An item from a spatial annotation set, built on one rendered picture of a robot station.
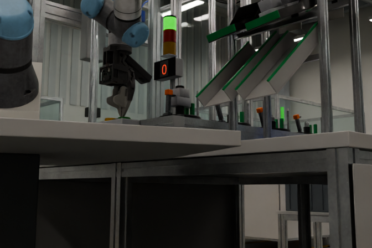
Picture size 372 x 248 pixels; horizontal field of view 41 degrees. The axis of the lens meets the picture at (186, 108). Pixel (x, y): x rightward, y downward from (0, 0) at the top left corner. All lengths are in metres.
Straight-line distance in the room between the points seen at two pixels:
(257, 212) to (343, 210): 5.74
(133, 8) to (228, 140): 0.57
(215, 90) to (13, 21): 0.64
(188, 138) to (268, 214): 5.74
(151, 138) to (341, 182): 0.37
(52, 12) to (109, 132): 1.90
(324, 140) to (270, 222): 5.61
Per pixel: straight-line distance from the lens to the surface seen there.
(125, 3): 1.36
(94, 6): 1.47
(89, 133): 0.84
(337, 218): 1.00
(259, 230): 6.71
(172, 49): 1.92
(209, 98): 1.48
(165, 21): 1.96
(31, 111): 1.23
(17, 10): 1.16
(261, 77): 1.42
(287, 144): 1.05
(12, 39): 1.15
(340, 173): 1.00
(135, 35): 1.39
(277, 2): 1.39
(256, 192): 6.73
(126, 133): 0.86
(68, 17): 2.75
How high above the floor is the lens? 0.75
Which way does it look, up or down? 9 degrees up
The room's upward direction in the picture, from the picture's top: straight up
